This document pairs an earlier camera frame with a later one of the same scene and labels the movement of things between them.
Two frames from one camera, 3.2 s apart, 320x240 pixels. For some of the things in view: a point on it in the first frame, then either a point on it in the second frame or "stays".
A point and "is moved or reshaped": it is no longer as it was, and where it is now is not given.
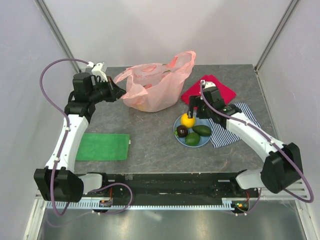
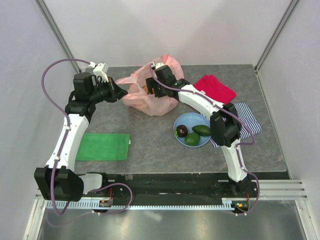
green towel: (94, 146) stays
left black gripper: (111, 86) stays
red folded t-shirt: (226, 94) stays
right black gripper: (196, 101) → (151, 83)
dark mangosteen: (182, 131) stays
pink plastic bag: (157, 87) is moved or reshaped
